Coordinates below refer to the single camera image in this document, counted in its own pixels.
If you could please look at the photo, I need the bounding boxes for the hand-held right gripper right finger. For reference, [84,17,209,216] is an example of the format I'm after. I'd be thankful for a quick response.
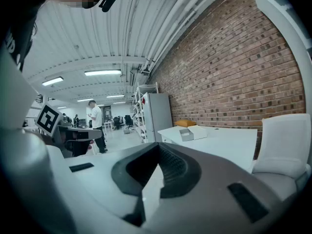
[145,142,296,234]

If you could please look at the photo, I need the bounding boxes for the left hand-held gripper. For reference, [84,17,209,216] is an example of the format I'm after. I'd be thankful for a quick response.
[34,102,103,157]

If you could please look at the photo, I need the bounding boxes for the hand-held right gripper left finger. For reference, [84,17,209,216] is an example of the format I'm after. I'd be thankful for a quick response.
[46,142,161,234]

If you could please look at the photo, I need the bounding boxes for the white cabinet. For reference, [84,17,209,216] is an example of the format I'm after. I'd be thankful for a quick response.
[142,93,174,143]

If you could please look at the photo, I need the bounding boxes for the white plastic container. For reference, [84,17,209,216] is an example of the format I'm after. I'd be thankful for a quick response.
[251,113,312,201]

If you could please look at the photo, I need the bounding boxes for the white ceiling pipes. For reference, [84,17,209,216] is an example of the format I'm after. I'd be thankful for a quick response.
[140,0,234,74]

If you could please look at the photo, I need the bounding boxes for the white shelving rack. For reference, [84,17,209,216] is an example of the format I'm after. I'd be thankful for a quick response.
[132,81,159,141]

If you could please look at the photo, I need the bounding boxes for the orange cushion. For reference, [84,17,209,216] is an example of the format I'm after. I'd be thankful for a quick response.
[174,119,197,127]

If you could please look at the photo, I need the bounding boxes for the white table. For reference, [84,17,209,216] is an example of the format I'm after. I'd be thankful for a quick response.
[157,125,258,174]

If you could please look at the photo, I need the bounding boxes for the person's black printed shirt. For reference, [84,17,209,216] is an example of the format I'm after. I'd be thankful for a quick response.
[0,0,49,73]

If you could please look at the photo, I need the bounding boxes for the white curved plastic frame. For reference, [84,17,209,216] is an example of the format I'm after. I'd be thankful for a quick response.
[251,0,312,121]

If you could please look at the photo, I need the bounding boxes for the open white cardboard box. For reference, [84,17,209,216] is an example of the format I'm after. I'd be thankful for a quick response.
[179,125,208,142]

